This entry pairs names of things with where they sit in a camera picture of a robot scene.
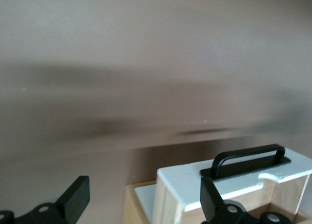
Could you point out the plain white-fronted drawer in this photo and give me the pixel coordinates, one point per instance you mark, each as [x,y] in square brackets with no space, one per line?
[146,202]

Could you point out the light wooden drawer cabinet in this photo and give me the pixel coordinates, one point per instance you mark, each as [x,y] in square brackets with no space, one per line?
[129,204]

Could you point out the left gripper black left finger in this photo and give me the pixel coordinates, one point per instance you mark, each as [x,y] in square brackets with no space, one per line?
[75,197]

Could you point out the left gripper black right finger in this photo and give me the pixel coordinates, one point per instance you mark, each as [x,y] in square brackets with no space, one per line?
[209,199]

